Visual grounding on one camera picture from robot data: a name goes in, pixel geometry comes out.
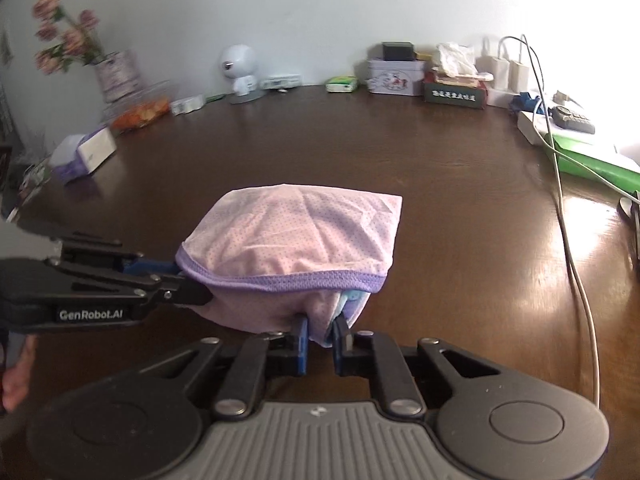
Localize small black box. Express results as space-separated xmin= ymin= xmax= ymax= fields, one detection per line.
xmin=382 ymin=41 xmax=416 ymax=62

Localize blue plug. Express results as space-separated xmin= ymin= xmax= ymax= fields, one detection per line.
xmin=510 ymin=91 xmax=542 ymax=114

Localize white round-headed robot toy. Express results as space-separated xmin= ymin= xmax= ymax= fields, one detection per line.
xmin=218 ymin=44 xmax=267 ymax=105

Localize pink artificial flowers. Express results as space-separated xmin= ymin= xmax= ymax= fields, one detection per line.
xmin=32 ymin=0 xmax=108 ymax=76

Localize black remote control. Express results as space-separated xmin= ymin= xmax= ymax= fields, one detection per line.
xmin=549 ymin=105 xmax=597 ymax=135

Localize white tissue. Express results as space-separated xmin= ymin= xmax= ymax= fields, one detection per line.
xmin=432 ymin=42 xmax=479 ymax=79

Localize white cable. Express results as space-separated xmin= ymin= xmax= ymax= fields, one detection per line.
xmin=499 ymin=34 xmax=602 ymax=407

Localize pink and blue underwear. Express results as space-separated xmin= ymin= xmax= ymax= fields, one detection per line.
xmin=175 ymin=183 xmax=403 ymax=349

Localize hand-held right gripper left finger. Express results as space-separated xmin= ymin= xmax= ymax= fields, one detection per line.
xmin=137 ymin=314 xmax=308 ymax=420

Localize green flat box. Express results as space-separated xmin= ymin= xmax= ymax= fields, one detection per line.
xmin=552 ymin=132 xmax=640 ymax=192

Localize dark tissue box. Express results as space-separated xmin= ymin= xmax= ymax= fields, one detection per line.
xmin=422 ymin=72 xmax=489 ymax=110

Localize flat white device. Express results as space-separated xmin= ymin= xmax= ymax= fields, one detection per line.
xmin=260 ymin=76 xmax=303 ymax=92

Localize white charger plug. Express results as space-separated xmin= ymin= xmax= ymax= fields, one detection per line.
xmin=475 ymin=36 xmax=511 ymax=92
xmin=507 ymin=57 xmax=532 ymax=94

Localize white power strip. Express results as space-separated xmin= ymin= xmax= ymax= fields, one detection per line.
xmin=517 ymin=109 xmax=557 ymax=149

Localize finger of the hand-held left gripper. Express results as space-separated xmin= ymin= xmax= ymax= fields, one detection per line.
xmin=47 ymin=254 xmax=214 ymax=309
xmin=61 ymin=232 xmax=180 ymax=277

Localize printed tin box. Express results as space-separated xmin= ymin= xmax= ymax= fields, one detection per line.
xmin=367 ymin=58 xmax=427 ymax=97

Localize person's left hand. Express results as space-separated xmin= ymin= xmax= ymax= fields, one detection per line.
xmin=0 ymin=334 xmax=37 ymax=412

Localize purple and white tissue box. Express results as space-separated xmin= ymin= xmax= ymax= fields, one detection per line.
xmin=50 ymin=126 xmax=117 ymax=184

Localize small white box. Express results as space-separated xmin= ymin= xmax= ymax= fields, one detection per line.
xmin=170 ymin=95 xmax=206 ymax=115

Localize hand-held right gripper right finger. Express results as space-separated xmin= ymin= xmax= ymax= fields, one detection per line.
xmin=333 ymin=314 xmax=501 ymax=420

